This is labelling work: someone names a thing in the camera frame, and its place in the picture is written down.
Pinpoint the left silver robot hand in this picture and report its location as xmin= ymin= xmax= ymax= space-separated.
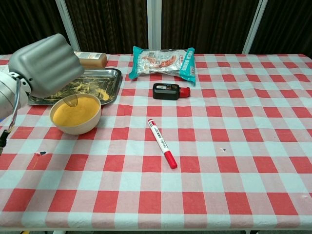
xmin=8 ymin=33 xmax=85 ymax=98

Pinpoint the yellow bowl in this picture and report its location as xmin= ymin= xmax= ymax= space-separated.
xmin=49 ymin=94 xmax=102 ymax=135

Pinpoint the brown liquid plastic bottle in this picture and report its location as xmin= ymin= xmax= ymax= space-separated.
xmin=73 ymin=51 xmax=108 ymax=69

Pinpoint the dark brown curtain panel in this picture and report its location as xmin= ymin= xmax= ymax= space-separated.
xmin=0 ymin=0 xmax=74 ymax=56
xmin=160 ymin=0 xmax=259 ymax=55
xmin=250 ymin=0 xmax=312 ymax=56
xmin=64 ymin=0 xmax=150 ymax=55

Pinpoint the rectangular steel tray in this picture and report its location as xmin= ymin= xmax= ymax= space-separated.
xmin=27 ymin=68 xmax=122 ymax=106

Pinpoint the teal snack bag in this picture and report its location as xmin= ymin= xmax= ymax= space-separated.
xmin=128 ymin=45 xmax=197 ymax=86

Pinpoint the black ink bottle red cap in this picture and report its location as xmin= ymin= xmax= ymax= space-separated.
xmin=152 ymin=82 xmax=191 ymax=101

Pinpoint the red and white marker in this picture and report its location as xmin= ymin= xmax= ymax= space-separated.
xmin=148 ymin=118 xmax=178 ymax=170

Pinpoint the red white checkered tablecloth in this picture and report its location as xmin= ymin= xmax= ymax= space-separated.
xmin=0 ymin=53 xmax=312 ymax=231

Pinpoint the white partition post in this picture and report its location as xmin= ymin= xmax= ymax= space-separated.
xmin=146 ymin=0 xmax=163 ymax=56
xmin=242 ymin=0 xmax=269 ymax=55
xmin=55 ymin=0 xmax=80 ymax=53

